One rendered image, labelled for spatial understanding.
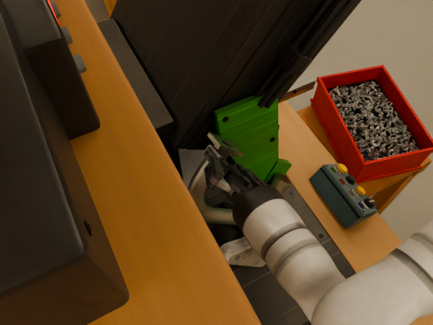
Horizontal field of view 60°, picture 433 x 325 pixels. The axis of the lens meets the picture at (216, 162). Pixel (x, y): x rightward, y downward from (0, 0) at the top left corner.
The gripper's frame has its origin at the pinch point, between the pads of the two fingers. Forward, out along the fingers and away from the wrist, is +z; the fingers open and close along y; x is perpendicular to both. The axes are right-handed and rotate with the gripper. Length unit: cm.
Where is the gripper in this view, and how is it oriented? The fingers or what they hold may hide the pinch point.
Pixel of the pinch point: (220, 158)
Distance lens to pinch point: 61.3
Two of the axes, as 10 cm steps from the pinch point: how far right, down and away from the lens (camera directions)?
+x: -5.6, 7.7, 3.1
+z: -4.4, -6.0, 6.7
